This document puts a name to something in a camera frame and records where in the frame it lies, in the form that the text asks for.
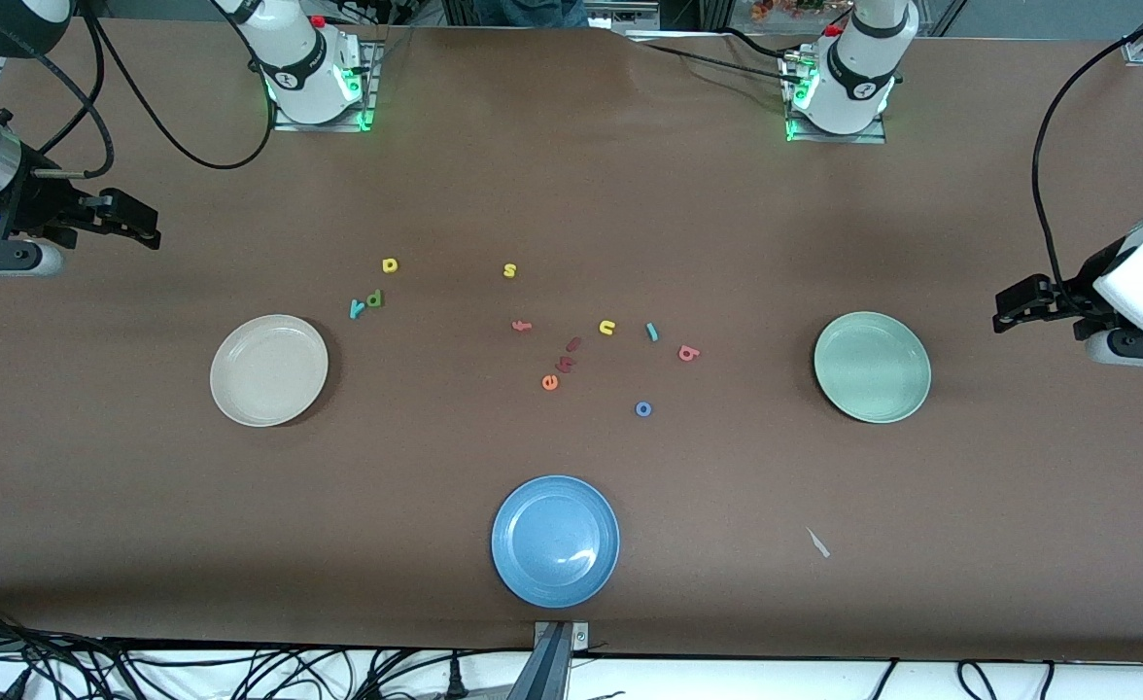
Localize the pale green round plate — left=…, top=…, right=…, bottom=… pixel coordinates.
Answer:
left=813, top=310, right=933, bottom=425

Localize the beige round plate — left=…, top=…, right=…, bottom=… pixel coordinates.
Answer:
left=209, top=313, right=330, bottom=429

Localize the orange floral object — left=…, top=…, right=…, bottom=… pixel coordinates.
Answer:
left=751, top=0, right=830, bottom=22

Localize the brown paper table cover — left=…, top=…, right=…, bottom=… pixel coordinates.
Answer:
left=0, top=17, right=1143, bottom=664

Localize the person in blue jeans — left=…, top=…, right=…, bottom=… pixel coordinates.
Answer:
left=472, top=0, right=592, bottom=30

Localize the blue round plate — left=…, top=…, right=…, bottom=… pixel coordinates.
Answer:
left=490, top=473, right=622, bottom=611

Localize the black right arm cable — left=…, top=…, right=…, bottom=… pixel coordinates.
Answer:
left=0, top=0, right=276, bottom=181

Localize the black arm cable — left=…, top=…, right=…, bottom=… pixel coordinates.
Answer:
left=1031, top=0, right=1143, bottom=293
left=0, top=0, right=276, bottom=181

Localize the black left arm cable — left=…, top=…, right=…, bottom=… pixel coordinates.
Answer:
left=1031, top=0, right=1143, bottom=293

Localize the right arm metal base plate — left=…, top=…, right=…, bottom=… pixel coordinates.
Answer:
left=272, top=39, right=379, bottom=133

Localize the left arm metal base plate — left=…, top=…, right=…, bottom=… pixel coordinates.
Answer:
left=779, top=49, right=889, bottom=146

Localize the black base power cable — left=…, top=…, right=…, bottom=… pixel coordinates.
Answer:
left=625, top=27, right=806, bottom=84

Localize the black cable tangle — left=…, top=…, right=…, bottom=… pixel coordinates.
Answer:
left=0, top=603, right=534, bottom=700

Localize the grey metal camera bracket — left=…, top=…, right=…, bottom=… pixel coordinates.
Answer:
left=530, top=620, right=592, bottom=700

